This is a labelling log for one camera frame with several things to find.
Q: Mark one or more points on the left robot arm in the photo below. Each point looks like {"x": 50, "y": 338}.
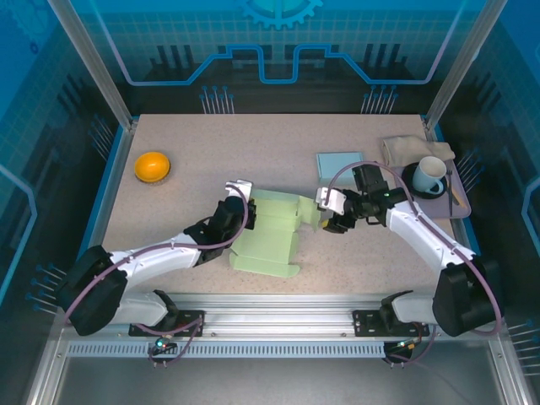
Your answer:
{"x": 97, "y": 291}

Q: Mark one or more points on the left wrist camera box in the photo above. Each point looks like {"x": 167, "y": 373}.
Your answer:
{"x": 240, "y": 187}

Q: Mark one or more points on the aluminium mounting rail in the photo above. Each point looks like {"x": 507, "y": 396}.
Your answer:
{"x": 278, "y": 314}

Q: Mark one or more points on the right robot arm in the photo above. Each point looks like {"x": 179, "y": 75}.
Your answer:
{"x": 464, "y": 295}

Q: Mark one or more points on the orange dome bowl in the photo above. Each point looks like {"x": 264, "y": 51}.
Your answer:
{"x": 151, "y": 165}

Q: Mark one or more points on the light green paper box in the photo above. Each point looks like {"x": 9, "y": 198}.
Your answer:
{"x": 270, "y": 244}

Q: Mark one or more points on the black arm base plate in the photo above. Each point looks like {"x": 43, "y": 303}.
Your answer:
{"x": 367, "y": 322}
{"x": 190, "y": 322}

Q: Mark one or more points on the beige folded cloth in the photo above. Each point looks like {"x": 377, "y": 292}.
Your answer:
{"x": 405, "y": 147}

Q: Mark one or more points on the aluminium frame post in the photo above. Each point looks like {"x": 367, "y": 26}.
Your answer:
{"x": 464, "y": 63}
{"x": 90, "y": 63}

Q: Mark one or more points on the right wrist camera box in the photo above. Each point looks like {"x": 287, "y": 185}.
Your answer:
{"x": 331, "y": 198}

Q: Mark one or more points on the dark thin utensil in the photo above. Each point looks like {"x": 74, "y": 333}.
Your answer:
{"x": 450, "y": 198}

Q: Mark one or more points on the lilac plastic tray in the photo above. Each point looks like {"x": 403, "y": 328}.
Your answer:
{"x": 439, "y": 208}

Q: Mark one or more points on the pale blue mug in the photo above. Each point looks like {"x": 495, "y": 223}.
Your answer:
{"x": 424, "y": 179}

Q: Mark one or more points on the wooden stick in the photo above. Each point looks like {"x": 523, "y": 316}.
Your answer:
{"x": 462, "y": 201}

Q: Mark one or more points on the light blue paper box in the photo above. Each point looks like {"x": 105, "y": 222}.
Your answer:
{"x": 333, "y": 164}

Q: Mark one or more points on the black saucer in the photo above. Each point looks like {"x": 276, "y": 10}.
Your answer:
{"x": 436, "y": 195}

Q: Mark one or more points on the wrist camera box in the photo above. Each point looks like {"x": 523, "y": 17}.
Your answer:
{"x": 331, "y": 198}
{"x": 240, "y": 187}

